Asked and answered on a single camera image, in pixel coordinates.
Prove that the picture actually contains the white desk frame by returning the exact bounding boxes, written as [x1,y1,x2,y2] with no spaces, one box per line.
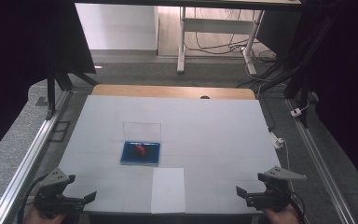
[176,6,266,77]

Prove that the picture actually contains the blue ink pad box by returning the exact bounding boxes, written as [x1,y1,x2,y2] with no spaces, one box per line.
[119,121,163,167]

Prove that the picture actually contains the black curtain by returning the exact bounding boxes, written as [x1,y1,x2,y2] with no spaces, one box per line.
[0,0,97,166]
[255,0,358,188]

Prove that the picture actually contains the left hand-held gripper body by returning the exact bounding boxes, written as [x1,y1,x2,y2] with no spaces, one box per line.
[33,167,76,217]

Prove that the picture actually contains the white paper sheet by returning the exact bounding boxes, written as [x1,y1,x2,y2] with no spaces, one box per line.
[150,167,186,215]

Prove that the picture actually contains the person's left hand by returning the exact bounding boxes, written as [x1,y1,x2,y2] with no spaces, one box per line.
[23,205,67,224]

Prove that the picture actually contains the white table cover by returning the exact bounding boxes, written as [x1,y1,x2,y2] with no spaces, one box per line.
[58,94,282,216]

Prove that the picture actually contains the person's right hand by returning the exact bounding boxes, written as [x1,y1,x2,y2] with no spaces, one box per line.
[261,203,301,224]

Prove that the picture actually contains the wooden table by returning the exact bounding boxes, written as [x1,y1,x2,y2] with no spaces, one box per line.
[90,83,256,101]

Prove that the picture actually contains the black metal stand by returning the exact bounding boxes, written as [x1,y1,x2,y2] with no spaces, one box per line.
[260,15,327,129]
[44,62,101,121]

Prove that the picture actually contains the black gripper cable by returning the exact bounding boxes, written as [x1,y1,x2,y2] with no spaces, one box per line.
[288,189,308,224]
[16,174,49,224]

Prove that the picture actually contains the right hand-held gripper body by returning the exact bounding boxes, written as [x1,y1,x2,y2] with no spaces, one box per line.
[255,165,309,213]

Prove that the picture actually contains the black floor cables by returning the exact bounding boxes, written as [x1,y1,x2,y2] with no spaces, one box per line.
[185,7,288,90]

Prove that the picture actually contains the aluminium rail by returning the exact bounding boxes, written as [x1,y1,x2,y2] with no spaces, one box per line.
[0,90,73,224]
[284,98,357,224]

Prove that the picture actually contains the white cabinet panel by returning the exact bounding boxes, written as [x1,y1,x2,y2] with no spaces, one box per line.
[74,3,159,51]

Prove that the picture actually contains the red stamp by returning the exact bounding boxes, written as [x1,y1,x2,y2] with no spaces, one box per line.
[132,143,146,156]

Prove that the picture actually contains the white power adapter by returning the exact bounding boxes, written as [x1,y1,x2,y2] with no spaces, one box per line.
[270,131,285,150]

